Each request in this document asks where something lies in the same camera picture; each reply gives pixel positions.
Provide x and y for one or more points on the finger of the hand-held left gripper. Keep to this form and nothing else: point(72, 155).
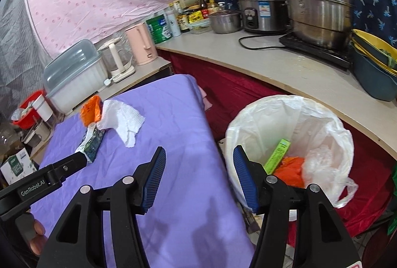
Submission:
point(73, 165)

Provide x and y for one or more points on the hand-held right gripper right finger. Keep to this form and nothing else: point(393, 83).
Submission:
point(246, 181)

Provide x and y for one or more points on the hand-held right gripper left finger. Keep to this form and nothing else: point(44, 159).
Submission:
point(153, 181)

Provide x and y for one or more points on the dark green wrapper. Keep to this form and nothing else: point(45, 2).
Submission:
point(94, 143)

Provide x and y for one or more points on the green carton box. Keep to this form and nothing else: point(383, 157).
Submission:
point(277, 154)

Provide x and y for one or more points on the red plastic bag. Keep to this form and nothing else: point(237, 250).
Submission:
point(290, 171)

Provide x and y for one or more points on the white lined trash bin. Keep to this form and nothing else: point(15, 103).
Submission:
point(279, 119)

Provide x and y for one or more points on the clear plastic bag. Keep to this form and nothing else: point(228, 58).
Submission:
point(322, 165)

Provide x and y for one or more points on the person's left hand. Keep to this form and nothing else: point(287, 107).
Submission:
point(37, 237)

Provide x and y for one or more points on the cardboard box green print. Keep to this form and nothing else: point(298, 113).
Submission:
point(15, 162)

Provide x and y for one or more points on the orange plastic bag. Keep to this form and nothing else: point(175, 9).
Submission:
point(91, 109)

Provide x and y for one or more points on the white cup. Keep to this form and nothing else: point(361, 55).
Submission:
point(43, 109)

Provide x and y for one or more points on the red plastic basin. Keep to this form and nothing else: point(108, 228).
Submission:
point(24, 122)

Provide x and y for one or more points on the purple tablecloth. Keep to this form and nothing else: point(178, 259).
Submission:
point(173, 119)

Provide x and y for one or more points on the white paper towel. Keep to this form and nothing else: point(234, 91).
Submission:
point(124, 119)

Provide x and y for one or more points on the white dish box grey lid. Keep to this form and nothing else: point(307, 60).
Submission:
point(77, 88)

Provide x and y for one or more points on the white power plug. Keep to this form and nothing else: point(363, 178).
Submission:
point(108, 82)

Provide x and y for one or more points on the pink cloth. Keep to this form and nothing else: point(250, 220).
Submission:
point(206, 98)

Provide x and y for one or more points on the red counter skirt cloth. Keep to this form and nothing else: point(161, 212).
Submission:
point(223, 91)

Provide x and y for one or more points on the glass electric kettle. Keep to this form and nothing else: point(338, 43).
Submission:
point(116, 57)

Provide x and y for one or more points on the grey plastic sheet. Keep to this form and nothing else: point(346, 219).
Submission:
point(15, 53)

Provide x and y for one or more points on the pink electric kettle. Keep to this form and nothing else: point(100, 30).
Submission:
point(141, 44)

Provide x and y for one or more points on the black induction cooker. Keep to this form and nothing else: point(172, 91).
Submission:
point(310, 50)

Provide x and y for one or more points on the green tin can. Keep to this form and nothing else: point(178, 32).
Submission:
point(158, 29)

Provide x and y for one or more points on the white bottle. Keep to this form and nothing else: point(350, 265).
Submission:
point(175, 25)

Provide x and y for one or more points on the steel pot with lid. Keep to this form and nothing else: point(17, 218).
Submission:
point(225, 24)

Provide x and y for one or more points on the dark blue basin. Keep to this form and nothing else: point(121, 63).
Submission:
point(372, 81)

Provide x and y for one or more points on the clear food container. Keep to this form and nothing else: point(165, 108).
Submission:
point(200, 27)

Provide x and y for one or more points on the dark sauce bottle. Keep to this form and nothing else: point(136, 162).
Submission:
point(183, 21)

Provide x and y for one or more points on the steel rice cooker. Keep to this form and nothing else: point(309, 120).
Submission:
point(266, 13)

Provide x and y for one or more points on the yellow label jar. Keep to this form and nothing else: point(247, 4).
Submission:
point(195, 17)

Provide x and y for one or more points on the yellow basin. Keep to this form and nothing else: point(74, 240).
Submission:
point(369, 38)

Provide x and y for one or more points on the steel steamer pot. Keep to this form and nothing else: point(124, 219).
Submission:
point(319, 7)

